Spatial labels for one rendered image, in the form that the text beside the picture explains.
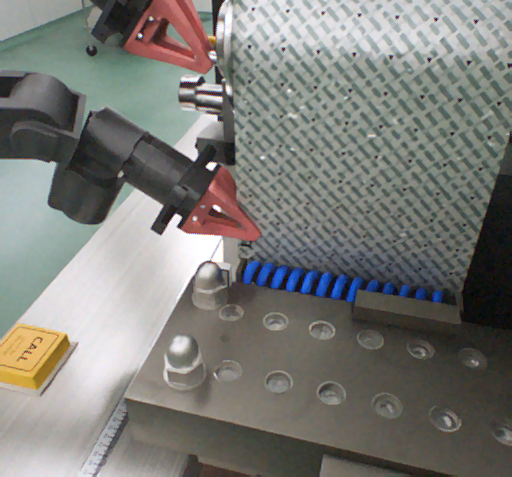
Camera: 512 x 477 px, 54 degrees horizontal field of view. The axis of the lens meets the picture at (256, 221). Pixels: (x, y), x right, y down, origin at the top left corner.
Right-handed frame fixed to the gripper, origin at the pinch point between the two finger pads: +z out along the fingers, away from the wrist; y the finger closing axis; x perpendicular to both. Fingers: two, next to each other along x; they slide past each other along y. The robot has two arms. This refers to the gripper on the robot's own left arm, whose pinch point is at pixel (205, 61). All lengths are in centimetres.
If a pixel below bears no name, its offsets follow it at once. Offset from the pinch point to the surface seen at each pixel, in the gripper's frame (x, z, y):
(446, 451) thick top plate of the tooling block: 0.4, 32.2, 23.5
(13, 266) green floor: -175, -20, -89
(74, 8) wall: -310, -193, -514
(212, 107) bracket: -5.2, 3.3, -3.1
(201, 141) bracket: -9.0, 4.7, -2.3
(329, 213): -1.0, 18.6, 5.3
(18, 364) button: -35.3, 4.5, 17.2
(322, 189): 0.5, 16.2, 5.2
